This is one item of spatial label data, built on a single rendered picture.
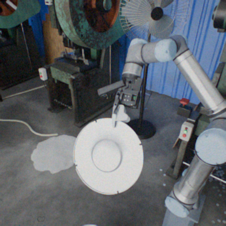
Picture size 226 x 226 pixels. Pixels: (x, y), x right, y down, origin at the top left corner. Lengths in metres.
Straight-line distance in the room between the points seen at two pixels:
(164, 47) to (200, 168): 0.48
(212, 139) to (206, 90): 0.21
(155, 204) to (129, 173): 1.08
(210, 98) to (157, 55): 0.28
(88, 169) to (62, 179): 1.16
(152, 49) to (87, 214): 1.36
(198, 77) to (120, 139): 0.39
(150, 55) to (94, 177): 0.51
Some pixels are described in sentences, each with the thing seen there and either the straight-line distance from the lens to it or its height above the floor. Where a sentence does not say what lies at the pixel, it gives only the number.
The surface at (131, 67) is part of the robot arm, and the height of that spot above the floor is 1.24.
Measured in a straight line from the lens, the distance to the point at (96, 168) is 0.82.
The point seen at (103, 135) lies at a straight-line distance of 0.80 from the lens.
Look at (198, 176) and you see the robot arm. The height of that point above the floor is 0.86.
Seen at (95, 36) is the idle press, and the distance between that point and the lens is 2.08.
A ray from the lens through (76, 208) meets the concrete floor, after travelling 1.80.
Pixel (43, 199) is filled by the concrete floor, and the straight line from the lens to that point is 1.91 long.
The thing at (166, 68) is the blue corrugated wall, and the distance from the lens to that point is 3.14.
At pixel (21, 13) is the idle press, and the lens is 3.65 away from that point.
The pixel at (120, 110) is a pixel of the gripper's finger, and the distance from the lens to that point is 0.76.
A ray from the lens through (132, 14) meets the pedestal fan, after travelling 1.86.
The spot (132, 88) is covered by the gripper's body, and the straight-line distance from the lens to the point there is 0.79.
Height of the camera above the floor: 1.52
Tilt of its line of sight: 34 degrees down
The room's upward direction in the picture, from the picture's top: straight up
